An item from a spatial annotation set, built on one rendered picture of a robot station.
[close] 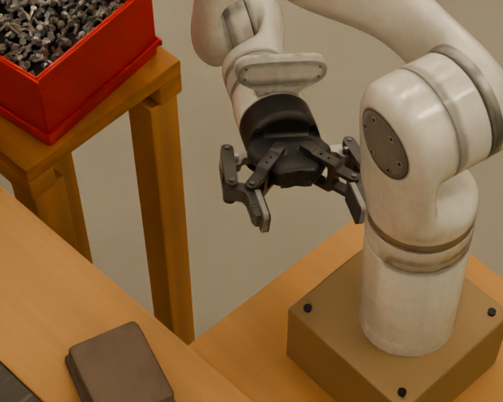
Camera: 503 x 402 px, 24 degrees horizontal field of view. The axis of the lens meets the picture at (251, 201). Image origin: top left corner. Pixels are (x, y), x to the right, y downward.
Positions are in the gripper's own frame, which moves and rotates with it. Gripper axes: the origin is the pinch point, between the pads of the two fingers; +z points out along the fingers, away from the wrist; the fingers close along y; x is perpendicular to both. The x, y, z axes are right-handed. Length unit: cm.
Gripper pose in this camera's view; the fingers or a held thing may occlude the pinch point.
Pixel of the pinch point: (312, 217)
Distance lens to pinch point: 107.7
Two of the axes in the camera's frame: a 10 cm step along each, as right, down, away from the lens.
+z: 2.3, 6.7, -7.1
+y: -9.7, 0.8, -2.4
